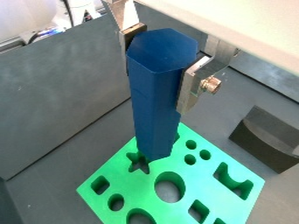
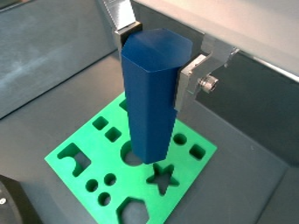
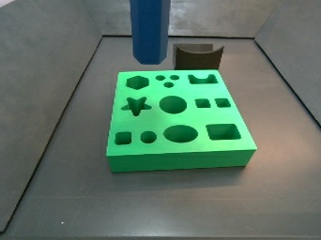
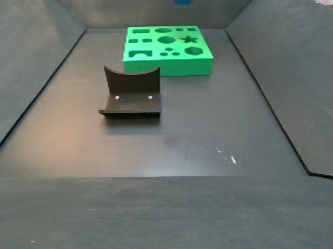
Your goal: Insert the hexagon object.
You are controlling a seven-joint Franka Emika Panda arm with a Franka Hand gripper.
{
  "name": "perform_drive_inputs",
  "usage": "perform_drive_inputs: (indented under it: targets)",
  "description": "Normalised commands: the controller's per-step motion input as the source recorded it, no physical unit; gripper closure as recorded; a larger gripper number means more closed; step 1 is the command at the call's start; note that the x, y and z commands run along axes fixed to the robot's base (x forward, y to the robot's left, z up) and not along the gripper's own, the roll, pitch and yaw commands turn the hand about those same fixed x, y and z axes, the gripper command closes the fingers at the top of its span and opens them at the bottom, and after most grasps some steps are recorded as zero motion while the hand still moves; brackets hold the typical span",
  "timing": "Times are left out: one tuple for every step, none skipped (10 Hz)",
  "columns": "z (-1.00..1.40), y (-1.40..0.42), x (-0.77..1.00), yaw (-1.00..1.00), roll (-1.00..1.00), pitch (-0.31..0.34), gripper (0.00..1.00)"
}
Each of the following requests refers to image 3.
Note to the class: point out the green shape-sorter block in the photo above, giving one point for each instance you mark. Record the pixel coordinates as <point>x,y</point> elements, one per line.
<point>176,121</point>

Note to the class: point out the dark curved arch block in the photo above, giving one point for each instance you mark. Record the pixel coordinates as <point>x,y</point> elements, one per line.
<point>196,56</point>

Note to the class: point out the blue hexagonal prism peg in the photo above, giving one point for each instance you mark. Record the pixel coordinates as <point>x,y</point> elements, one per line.
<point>150,22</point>

